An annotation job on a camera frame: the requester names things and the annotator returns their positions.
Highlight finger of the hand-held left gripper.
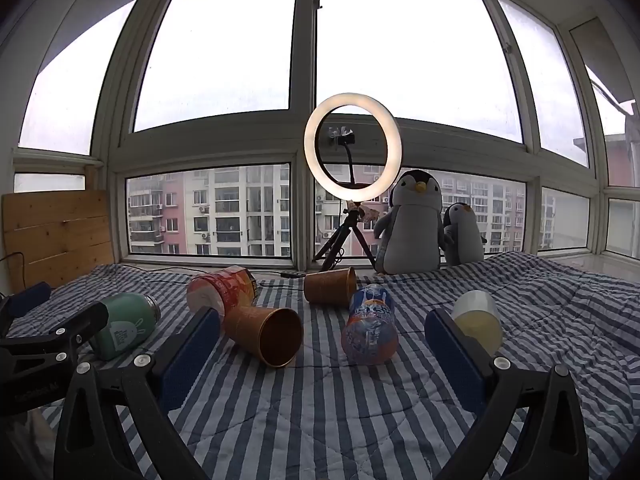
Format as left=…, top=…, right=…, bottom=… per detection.
left=0, top=302, right=110, bottom=362
left=0, top=281, right=54, bottom=333

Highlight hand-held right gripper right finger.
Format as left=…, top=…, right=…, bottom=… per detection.
left=424, top=307, right=591, bottom=480

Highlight translucent plastic cup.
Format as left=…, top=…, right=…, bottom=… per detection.
left=451, top=290, right=503, bottom=356

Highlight wooden board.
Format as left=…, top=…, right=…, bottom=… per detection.
left=2, top=190, right=116, bottom=291

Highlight large grey penguin plush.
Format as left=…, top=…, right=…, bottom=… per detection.
left=373, top=169, right=446, bottom=276

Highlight round ring light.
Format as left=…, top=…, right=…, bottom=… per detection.
left=303, top=92, right=402, bottom=192

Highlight white window frame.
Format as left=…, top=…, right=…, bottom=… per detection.
left=0, top=0, right=640, bottom=272

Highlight red orange printed cup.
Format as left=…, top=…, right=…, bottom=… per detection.
left=186, top=266, right=260, bottom=319

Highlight blue white striped blanket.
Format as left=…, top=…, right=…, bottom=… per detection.
left=0, top=251, right=640, bottom=480

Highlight black tripod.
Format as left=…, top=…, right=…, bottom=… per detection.
left=313, top=201, right=379, bottom=274

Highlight green insulated cup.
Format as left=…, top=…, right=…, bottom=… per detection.
left=89, top=292, right=162, bottom=362

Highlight apartment buildings outside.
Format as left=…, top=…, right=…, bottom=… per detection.
left=126, top=162, right=557, bottom=259

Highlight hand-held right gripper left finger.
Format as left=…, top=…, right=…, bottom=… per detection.
left=52, top=305, right=223, bottom=480

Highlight brown paper cup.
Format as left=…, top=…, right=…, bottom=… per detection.
left=222, top=305, right=304, bottom=370
left=303, top=267, right=358, bottom=308

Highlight black phone holder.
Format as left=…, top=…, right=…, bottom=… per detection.
left=327, top=126, right=372, bottom=187

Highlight small grey penguin plush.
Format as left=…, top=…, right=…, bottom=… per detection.
left=441, top=202, right=488, bottom=267

